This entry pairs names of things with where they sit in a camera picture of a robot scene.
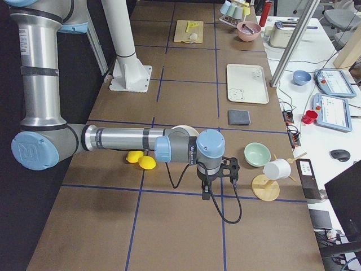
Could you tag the pink bowl with ice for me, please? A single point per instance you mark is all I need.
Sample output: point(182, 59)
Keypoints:
point(244, 35)

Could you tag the wooden cutting board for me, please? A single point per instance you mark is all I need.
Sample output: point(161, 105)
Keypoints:
point(189, 31)

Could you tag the yellow lemon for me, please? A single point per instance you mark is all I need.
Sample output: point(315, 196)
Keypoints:
point(147, 162)
point(134, 156)

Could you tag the upper teach pendant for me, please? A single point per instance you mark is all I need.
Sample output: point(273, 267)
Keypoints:
point(334, 82)

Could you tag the black monitor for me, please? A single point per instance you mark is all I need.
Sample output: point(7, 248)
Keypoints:
point(344, 195)

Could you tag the red cup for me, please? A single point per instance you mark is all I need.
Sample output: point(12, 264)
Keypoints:
point(309, 117)

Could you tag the lower teach pendant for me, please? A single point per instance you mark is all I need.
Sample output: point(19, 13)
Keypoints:
point(333, 112)

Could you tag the white bear tray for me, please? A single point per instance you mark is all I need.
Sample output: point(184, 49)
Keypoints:
point(246, 84)

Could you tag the cream toaster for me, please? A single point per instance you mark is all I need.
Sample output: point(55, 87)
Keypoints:
point(281, 33)

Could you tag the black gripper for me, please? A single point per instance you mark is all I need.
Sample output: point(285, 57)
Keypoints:
point(205, 180)

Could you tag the blue bowl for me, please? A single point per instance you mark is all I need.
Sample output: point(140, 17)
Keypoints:
point(301, 77)

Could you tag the metal black ice scoop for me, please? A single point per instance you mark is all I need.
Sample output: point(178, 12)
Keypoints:
point(251, 31)

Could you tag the mint green bowl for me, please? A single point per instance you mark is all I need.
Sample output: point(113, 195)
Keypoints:
point(257, 154)

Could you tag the white mug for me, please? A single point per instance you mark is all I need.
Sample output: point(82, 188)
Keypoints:
point(277, 169)

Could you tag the black computer mouse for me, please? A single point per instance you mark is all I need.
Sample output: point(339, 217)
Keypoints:
point(340, 155)

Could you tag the teach pendant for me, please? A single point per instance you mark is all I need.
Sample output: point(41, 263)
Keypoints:
point(333, 112)
point(334, 82)

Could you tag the dark brown box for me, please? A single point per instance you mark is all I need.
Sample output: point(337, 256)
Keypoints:
point(308, 181)

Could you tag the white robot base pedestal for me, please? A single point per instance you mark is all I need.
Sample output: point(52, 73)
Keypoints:
point(129, 74)

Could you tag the aluminium frame post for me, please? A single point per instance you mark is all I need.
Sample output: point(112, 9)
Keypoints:
point(295, 38)

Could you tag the grey folded cloth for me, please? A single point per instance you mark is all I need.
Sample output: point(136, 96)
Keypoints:
point(238, 117)

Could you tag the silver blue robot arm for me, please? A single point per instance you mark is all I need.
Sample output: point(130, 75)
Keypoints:
point(46, 138)

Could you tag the white round plate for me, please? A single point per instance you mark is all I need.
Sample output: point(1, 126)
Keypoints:
point(188, 130)

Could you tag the cup drying rack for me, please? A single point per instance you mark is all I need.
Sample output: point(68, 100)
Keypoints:
point(234, 12)

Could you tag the red bottle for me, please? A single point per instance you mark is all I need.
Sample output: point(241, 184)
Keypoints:
point(265, 12)

